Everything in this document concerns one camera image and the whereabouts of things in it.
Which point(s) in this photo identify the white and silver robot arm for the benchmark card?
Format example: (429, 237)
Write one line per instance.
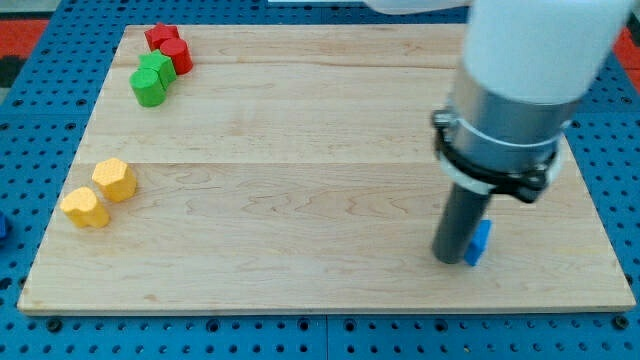
(524, 67)

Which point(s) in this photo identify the blue triangle block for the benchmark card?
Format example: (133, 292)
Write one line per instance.
(479, 243)

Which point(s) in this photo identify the yellow hexagon block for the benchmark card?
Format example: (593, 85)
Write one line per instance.
(115, 179)

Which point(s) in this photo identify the light wooden board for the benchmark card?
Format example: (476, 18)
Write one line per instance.
(292, 171)

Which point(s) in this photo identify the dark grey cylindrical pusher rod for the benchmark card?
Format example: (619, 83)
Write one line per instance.
(462, 214)

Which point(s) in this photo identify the red cylinder block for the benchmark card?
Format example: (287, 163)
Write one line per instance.
(178, 51)

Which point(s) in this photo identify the green cylinder block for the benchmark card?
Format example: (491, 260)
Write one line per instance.
(147, 87)

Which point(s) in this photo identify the green star block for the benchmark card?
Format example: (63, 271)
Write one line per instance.
(161, 64)

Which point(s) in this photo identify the red star block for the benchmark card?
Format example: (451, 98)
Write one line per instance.
(160, 33)

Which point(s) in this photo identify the yellow heart block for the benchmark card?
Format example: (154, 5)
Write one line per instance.
(83, 208)

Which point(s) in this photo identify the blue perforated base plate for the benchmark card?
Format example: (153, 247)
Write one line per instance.
(43, 117)

